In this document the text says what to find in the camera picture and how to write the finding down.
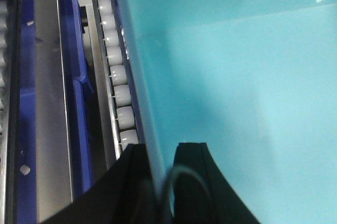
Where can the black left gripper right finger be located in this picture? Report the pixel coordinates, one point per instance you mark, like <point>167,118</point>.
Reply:
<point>201,192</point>

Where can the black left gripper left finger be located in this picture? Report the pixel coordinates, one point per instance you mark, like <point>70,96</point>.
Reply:
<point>125,194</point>

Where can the light blue plastic bin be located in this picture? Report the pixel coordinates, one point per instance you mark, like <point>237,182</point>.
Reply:
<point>253,79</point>

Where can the white roller conveyor track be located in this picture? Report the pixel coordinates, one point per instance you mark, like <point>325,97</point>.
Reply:
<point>117,76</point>

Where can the blue bin beside track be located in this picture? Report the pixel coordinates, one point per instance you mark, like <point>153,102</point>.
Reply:
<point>79,91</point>

